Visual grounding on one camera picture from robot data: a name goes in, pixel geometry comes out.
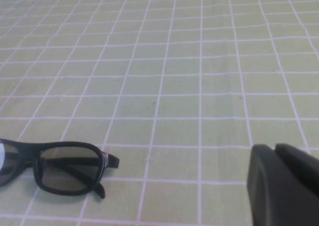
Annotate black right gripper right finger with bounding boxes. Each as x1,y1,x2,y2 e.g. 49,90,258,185
274,143,319,199

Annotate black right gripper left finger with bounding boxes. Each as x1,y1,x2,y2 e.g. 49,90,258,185
246,143,319,226

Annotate black framed glasses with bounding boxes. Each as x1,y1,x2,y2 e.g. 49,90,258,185
0,138,121,200

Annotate green checkered tablecloth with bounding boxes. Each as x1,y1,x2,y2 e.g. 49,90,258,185
0,0,319,226

